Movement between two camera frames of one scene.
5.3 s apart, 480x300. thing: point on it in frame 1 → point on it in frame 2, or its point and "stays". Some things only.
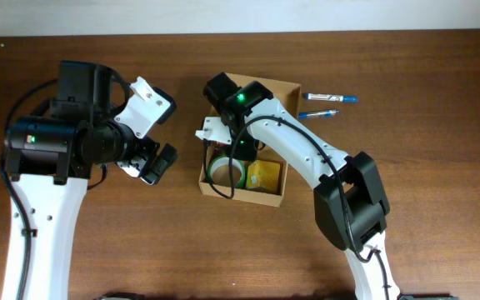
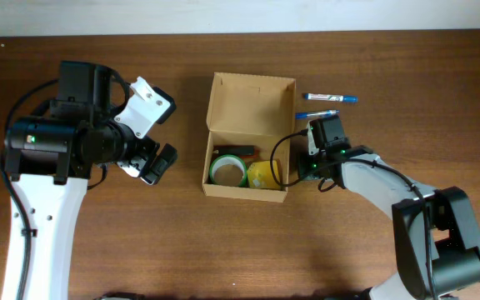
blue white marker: (342, 98) stays
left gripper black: (147, 147) stays
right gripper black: (243, 149) → (307, 164)
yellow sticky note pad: (263, 176) stays
